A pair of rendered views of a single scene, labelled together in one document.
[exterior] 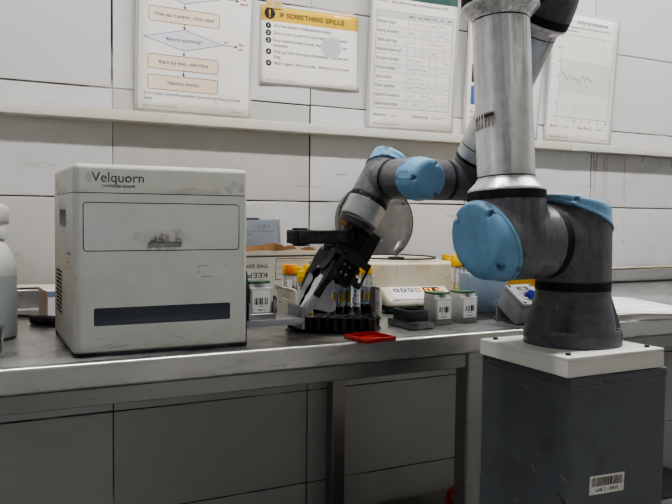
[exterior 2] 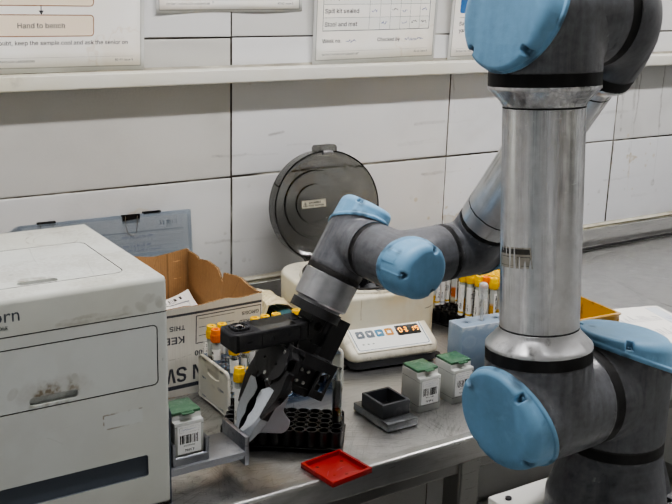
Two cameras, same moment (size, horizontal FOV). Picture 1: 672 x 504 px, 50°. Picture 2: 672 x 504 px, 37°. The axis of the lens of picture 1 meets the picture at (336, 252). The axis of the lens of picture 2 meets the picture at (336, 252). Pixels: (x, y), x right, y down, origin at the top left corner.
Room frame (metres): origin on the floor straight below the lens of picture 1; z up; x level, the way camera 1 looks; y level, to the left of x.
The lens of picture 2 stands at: (0.09, 0.08, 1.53)
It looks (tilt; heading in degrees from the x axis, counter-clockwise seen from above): 16 degrees down; 354
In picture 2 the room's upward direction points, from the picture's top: 2 degrees clockwise
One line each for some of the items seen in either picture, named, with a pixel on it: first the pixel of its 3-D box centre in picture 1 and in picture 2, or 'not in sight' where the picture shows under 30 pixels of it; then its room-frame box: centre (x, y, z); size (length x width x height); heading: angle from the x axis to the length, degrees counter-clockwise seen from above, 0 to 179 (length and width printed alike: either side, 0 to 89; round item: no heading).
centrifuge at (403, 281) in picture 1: (398, 281); (360, 306); (1.81, -0.16, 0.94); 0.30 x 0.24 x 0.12; 18
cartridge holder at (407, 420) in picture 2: (410, 317); (385, 407); (1.47, -0.15, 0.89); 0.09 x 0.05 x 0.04; 27
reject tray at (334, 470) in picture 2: (369, 337); (336, 467); (1.31, -0.06, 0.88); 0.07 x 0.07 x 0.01; 34
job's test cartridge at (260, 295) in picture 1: (256, 300); (181, 431); (1.29, 0.14, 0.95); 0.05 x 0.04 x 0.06; 27
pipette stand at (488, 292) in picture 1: (483, 294); (479, 348); (1.62, -0.33, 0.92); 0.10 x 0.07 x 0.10; 112
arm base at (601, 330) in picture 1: (572, 311); (610, 469); (1.15, -0.38, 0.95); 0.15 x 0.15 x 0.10
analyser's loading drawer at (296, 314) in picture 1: (244, 315); (165, 454); (1.28, 0.16, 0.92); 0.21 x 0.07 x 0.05; 117
